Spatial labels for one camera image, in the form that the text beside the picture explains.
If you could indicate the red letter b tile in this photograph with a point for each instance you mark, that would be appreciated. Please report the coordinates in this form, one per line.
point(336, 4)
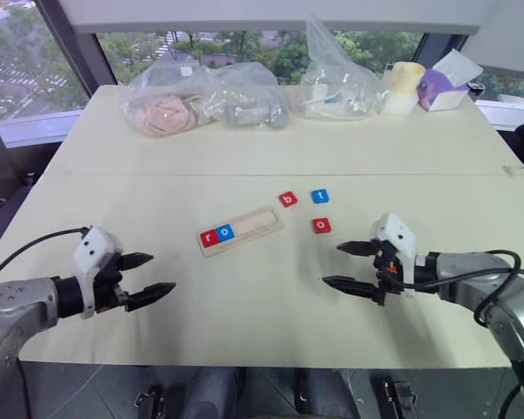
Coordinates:
point(288, 199)

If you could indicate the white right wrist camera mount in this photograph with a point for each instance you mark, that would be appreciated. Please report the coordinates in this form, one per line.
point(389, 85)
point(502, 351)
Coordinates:
point(397, 235)

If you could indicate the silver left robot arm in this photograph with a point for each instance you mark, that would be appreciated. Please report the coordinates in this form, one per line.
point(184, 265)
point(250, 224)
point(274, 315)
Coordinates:
point(22, 305)

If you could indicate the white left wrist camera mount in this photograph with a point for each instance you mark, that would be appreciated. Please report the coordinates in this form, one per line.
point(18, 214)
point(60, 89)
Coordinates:
point(94, 249)

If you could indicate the blue letter o tile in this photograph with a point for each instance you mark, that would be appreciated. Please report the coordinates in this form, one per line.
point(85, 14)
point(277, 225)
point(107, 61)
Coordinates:
point(225, 232)

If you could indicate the red letter r tile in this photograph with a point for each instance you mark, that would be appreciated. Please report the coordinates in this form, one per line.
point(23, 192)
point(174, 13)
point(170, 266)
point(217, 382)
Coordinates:
point(208, 238)

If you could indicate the small black round object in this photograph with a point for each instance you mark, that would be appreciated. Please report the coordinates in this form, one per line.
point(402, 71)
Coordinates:
point(477, 87)

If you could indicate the wooden letter tray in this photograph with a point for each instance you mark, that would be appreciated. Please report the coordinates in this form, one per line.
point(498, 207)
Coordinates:
point(255, 227)

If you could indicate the purple white tissue box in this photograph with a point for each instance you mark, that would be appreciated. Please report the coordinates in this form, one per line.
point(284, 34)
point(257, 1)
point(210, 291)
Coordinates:
point(441, 87)

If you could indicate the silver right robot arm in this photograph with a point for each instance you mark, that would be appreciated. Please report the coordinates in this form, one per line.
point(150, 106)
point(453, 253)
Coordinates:
point(484, 279)

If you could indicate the cream yellow cup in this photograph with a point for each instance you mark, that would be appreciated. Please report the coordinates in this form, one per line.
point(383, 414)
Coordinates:
point(406, 76)

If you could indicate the blue letter t tile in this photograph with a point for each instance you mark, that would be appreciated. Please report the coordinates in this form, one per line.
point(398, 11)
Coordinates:
point(320, 196)

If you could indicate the plastic bag with white items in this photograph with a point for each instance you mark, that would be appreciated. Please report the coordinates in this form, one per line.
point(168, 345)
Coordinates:
point(332, 87)

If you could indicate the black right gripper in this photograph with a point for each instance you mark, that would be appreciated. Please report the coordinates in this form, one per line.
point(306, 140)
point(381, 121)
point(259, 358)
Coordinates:
point(386, 272)

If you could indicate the white foam cup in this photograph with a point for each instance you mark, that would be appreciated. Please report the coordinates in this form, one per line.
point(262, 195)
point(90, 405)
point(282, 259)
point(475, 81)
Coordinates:
point(397, 105)

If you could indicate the black metal clamp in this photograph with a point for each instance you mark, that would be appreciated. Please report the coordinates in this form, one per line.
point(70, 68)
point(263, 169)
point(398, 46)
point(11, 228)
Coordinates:
point(150, 403)
point(399, 399)

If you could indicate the plastic bag with grey parts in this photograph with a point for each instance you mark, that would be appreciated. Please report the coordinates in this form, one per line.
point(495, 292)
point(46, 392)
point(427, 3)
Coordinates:
point(249, 100)

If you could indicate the red letter o tile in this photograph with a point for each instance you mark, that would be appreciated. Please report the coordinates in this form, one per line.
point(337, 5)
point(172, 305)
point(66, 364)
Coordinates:
point(321, 225)

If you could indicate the dark window frame post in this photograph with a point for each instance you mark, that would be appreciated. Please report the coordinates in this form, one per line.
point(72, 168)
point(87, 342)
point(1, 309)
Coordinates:
point(78, 48)
point(441, 52)

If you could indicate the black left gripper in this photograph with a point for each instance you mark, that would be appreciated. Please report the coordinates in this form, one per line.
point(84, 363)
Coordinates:
point(109, 283)

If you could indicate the plastic bag with pink cloth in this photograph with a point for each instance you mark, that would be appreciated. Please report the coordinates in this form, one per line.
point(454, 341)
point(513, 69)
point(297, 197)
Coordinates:
point(161, 109)

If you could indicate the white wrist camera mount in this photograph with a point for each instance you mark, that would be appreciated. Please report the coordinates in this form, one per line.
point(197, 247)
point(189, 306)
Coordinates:
point(94, 249)
point(397, 235)

